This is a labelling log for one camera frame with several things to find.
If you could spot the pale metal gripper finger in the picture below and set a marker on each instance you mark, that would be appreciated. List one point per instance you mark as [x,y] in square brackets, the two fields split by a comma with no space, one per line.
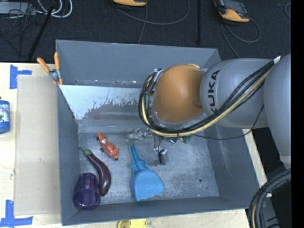
[137,136]
[144,131]

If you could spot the orange toy car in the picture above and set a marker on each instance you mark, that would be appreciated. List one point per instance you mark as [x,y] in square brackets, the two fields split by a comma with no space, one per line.
[108,146]

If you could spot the grey metal bin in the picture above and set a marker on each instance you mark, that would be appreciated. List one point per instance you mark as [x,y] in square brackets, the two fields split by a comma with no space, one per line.
[180,174]

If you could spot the blue plastic scoop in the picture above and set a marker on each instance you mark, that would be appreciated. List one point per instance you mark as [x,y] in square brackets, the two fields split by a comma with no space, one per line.
[145,182]

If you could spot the purple toy eggplant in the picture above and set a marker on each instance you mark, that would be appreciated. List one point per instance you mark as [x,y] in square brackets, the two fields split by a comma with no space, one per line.
[102,170]

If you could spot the purple plastic cup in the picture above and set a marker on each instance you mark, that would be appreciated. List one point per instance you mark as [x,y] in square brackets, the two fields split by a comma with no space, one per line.
[86,193]

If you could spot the pale cardboard board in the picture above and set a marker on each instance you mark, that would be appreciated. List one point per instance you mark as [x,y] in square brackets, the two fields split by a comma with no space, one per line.
[35,146]

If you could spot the blue can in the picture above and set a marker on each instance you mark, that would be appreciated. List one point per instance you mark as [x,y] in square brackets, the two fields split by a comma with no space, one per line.
[4,117]

